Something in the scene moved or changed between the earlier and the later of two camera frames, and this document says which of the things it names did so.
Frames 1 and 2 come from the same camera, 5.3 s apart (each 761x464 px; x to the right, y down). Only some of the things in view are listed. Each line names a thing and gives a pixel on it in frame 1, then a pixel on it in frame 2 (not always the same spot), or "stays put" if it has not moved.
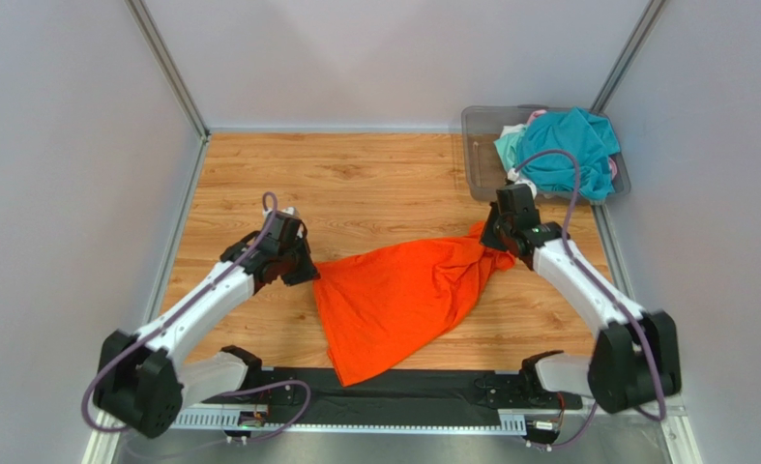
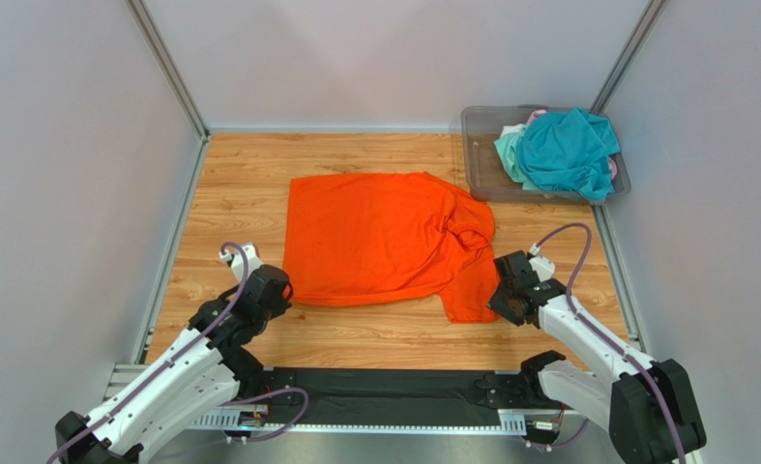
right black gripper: x=494 y=234 → x=512 y=294
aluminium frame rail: x=237 y=420 stays put
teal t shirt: x=591 y=137 stays put
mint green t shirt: x=508 y=147 stays put
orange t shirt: x=382 y=307 → x=353 y=238
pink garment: x=535 y=114 stays put
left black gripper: x=308 y=271 → x=281 y=306
